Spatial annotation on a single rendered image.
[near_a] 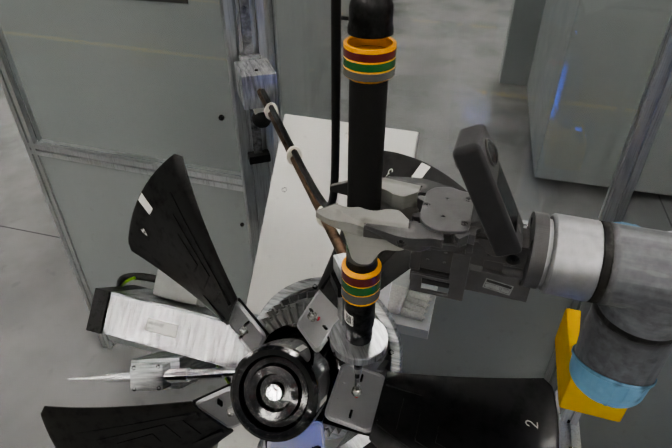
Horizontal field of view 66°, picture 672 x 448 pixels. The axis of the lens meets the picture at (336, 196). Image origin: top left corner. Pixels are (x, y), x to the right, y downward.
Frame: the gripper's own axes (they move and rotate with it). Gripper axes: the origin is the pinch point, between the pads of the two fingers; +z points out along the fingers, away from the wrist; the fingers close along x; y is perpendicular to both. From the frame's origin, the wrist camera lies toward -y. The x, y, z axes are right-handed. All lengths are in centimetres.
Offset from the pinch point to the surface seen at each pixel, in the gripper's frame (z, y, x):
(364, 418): -4.9, 31.7, -2.9
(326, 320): 2.6, 23.8, 4.5
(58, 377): 133, 151, 52
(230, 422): 14.5, 40.1, -4.1
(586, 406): -38, 49, 21
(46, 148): 117, 52, 70
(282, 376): 5.7, 26.3, -3.8
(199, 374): 22.7, 39.9, 1.8
